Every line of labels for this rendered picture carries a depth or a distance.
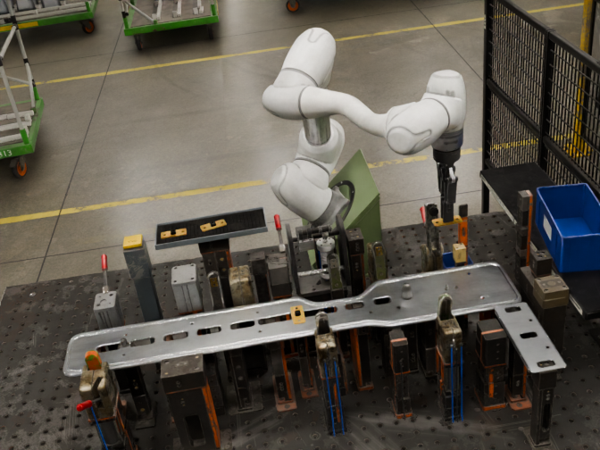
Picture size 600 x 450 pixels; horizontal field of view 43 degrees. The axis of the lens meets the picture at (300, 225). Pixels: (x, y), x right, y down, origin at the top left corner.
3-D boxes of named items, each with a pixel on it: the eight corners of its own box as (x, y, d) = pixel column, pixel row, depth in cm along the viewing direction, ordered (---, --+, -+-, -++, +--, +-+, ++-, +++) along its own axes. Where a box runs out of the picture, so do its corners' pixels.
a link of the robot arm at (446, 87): (437, 115, 210) (413, 134, 202) (437, 62, 202) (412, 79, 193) (473, 122, 204) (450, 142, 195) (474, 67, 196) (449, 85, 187)
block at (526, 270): (529, 363, 243) (534, 288, 227) (515, 340, 253) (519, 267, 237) (538, 362, 243) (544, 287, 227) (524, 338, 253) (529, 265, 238)
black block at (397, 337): (394, 425, 227) (389, 352, 212) (386, 400, 237) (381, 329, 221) (420, 420, 228) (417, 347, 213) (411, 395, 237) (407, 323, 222)
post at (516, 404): (512, 412, 227) (516, 337, 212) (499, 386, 236) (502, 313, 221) (533, 407, 227) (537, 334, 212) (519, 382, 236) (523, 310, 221)
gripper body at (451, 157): (429, 141, 210) (429, 170, 215) (437, 154, 203) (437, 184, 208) (454, 137, 210) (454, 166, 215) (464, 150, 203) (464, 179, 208)
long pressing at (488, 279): (60, 385, 216) (58, 381, 216) (70, 336, 236) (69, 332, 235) (525, 304, 223) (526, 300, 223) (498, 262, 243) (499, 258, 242)
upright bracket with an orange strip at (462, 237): (459, 329, 261) (459, 205, 235) (458, 327, 262) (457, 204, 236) (467, 328, 261) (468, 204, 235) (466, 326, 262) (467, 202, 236)
